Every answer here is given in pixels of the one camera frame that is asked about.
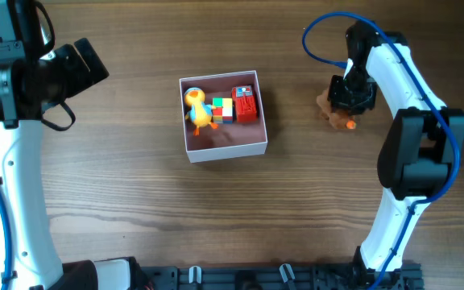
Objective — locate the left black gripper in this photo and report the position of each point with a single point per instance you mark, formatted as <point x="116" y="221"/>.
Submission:
<point x="82" y="76"/>

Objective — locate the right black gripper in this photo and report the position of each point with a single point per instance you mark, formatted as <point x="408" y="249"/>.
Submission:
<point x="338" y="101"/>

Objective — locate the brown plush toy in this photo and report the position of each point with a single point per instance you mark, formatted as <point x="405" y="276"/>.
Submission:
<point x="337" y="118"/>

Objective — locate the yellow duck toy blue hat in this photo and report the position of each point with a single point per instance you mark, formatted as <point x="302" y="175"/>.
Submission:
<point x="200" y="114"/>

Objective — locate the red toy fire truck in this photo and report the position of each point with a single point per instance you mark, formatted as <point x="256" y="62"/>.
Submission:
<point x="245" y="103"/>

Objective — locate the multicoloured puzzle cube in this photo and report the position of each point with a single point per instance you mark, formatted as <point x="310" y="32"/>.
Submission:
<point x="223" y="110"/>

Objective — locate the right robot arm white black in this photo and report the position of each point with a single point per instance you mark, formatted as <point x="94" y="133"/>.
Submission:
<point x="422" y="150"/>

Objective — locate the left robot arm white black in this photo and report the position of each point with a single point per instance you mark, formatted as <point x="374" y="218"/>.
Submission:
<point x="28" y="258"/>

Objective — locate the white box with pink interior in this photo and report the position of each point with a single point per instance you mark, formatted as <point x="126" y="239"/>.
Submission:
<point x="228" y="140"/>

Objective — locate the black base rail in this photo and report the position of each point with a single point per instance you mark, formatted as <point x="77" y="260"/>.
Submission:
<point x="125" y="273"/>

